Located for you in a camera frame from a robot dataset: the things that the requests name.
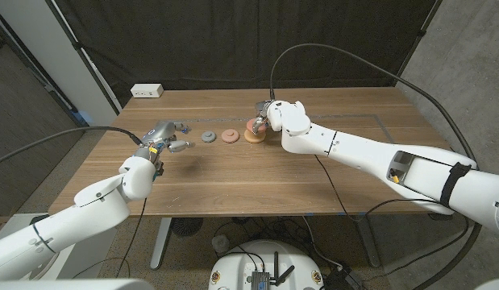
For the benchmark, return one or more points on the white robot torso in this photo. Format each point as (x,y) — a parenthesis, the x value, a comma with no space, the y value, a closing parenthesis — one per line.
(71,285)

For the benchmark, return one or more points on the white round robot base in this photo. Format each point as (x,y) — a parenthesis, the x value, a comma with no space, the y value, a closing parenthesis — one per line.
(233,270)

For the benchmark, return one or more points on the black fabric backdrop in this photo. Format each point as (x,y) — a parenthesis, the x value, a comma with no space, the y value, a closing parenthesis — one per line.
(249,24)

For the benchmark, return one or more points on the white power strip box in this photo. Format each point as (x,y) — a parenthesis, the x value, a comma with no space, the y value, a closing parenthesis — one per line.
(146,90)

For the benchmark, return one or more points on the grey table leg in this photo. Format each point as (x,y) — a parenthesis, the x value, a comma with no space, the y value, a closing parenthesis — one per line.
(370,245)

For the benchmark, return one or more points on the black backdrop stand pole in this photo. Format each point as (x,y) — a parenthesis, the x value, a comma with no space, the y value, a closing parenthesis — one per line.
(422,32)
(77,45)

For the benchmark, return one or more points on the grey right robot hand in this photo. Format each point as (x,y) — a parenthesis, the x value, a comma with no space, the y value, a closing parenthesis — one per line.
(262,114)

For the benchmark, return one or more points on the grey round floor puck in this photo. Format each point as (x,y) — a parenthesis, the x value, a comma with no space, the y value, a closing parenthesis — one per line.
(221,243)

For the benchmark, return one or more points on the white table leg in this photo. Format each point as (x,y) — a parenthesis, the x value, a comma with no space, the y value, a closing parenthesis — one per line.
(160,245)

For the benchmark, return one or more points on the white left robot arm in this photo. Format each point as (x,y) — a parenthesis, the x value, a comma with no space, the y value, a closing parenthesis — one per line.
(100,201)

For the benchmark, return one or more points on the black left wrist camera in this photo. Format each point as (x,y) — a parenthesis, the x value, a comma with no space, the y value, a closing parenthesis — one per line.
(159,169)

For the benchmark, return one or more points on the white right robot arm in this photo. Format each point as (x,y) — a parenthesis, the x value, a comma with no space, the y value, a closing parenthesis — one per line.
(354,149)

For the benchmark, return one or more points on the black round floor fan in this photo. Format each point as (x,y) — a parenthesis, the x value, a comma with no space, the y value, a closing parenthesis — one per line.
(186,226)

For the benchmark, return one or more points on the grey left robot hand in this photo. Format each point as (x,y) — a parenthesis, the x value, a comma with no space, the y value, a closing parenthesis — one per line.
(162,131)

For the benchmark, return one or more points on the grey antenna radio module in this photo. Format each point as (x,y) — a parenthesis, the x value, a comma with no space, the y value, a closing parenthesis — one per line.
(260,280)

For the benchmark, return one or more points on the black power adapter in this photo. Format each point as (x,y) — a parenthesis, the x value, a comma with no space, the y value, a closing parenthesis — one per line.
(339,280)

